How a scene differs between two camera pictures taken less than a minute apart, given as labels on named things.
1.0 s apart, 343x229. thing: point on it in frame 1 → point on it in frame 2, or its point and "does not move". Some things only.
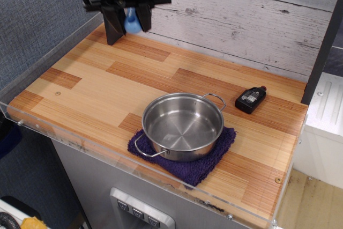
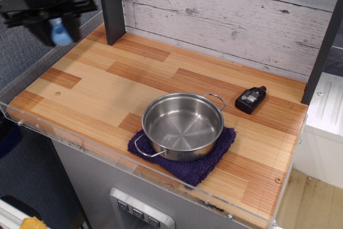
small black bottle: (249, 100) does not move
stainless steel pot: (184, 127) does not move
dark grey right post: (320, 64) does not move
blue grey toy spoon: (131, 23) → (60, 35)
